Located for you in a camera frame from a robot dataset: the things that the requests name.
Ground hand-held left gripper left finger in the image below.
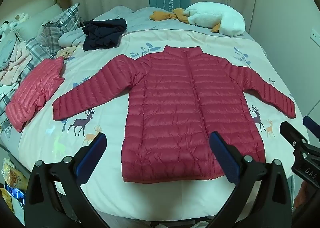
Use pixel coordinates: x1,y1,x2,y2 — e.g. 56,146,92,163
24,132,108,228

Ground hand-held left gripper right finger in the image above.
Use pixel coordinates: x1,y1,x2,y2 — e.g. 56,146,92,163
209,131,293,228

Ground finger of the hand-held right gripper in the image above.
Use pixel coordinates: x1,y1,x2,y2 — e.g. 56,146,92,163
279,121,308,149
303,116,320,141

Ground red down jacket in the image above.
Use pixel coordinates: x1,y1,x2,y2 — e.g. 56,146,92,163
52,45,297,183

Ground pile of pink clothes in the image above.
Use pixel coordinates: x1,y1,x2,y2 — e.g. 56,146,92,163
0,41,33,86

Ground snack packets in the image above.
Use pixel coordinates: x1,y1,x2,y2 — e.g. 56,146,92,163
1,159,28,206

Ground folded pink down jacket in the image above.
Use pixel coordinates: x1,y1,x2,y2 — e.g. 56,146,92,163
5,56,65,133

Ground light grey garment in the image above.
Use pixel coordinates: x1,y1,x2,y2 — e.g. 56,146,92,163
58,29,87,47

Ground deer printed blanket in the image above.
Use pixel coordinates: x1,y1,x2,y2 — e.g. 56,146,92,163
19,28,310,221

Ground navy garment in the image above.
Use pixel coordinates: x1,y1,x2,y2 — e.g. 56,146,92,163
82,18,127,52

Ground plaid pillow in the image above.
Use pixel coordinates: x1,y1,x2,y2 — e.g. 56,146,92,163
37,3,81,53

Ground grey blue garment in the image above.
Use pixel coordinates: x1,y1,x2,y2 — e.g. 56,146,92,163
0,40,16,68

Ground white goose plush toy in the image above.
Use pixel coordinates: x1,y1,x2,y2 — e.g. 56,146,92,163
150,2,246,37

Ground grey bed sheet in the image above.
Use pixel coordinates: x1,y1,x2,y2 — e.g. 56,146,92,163
94,5,250,37

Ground cream pillow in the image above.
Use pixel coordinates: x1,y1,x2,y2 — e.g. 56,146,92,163
14,5,63,41

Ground small plush toys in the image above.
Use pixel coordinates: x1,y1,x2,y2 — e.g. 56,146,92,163
0,13,31,40

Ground wall socket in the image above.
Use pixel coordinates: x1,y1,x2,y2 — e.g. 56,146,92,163
310,28,320,46

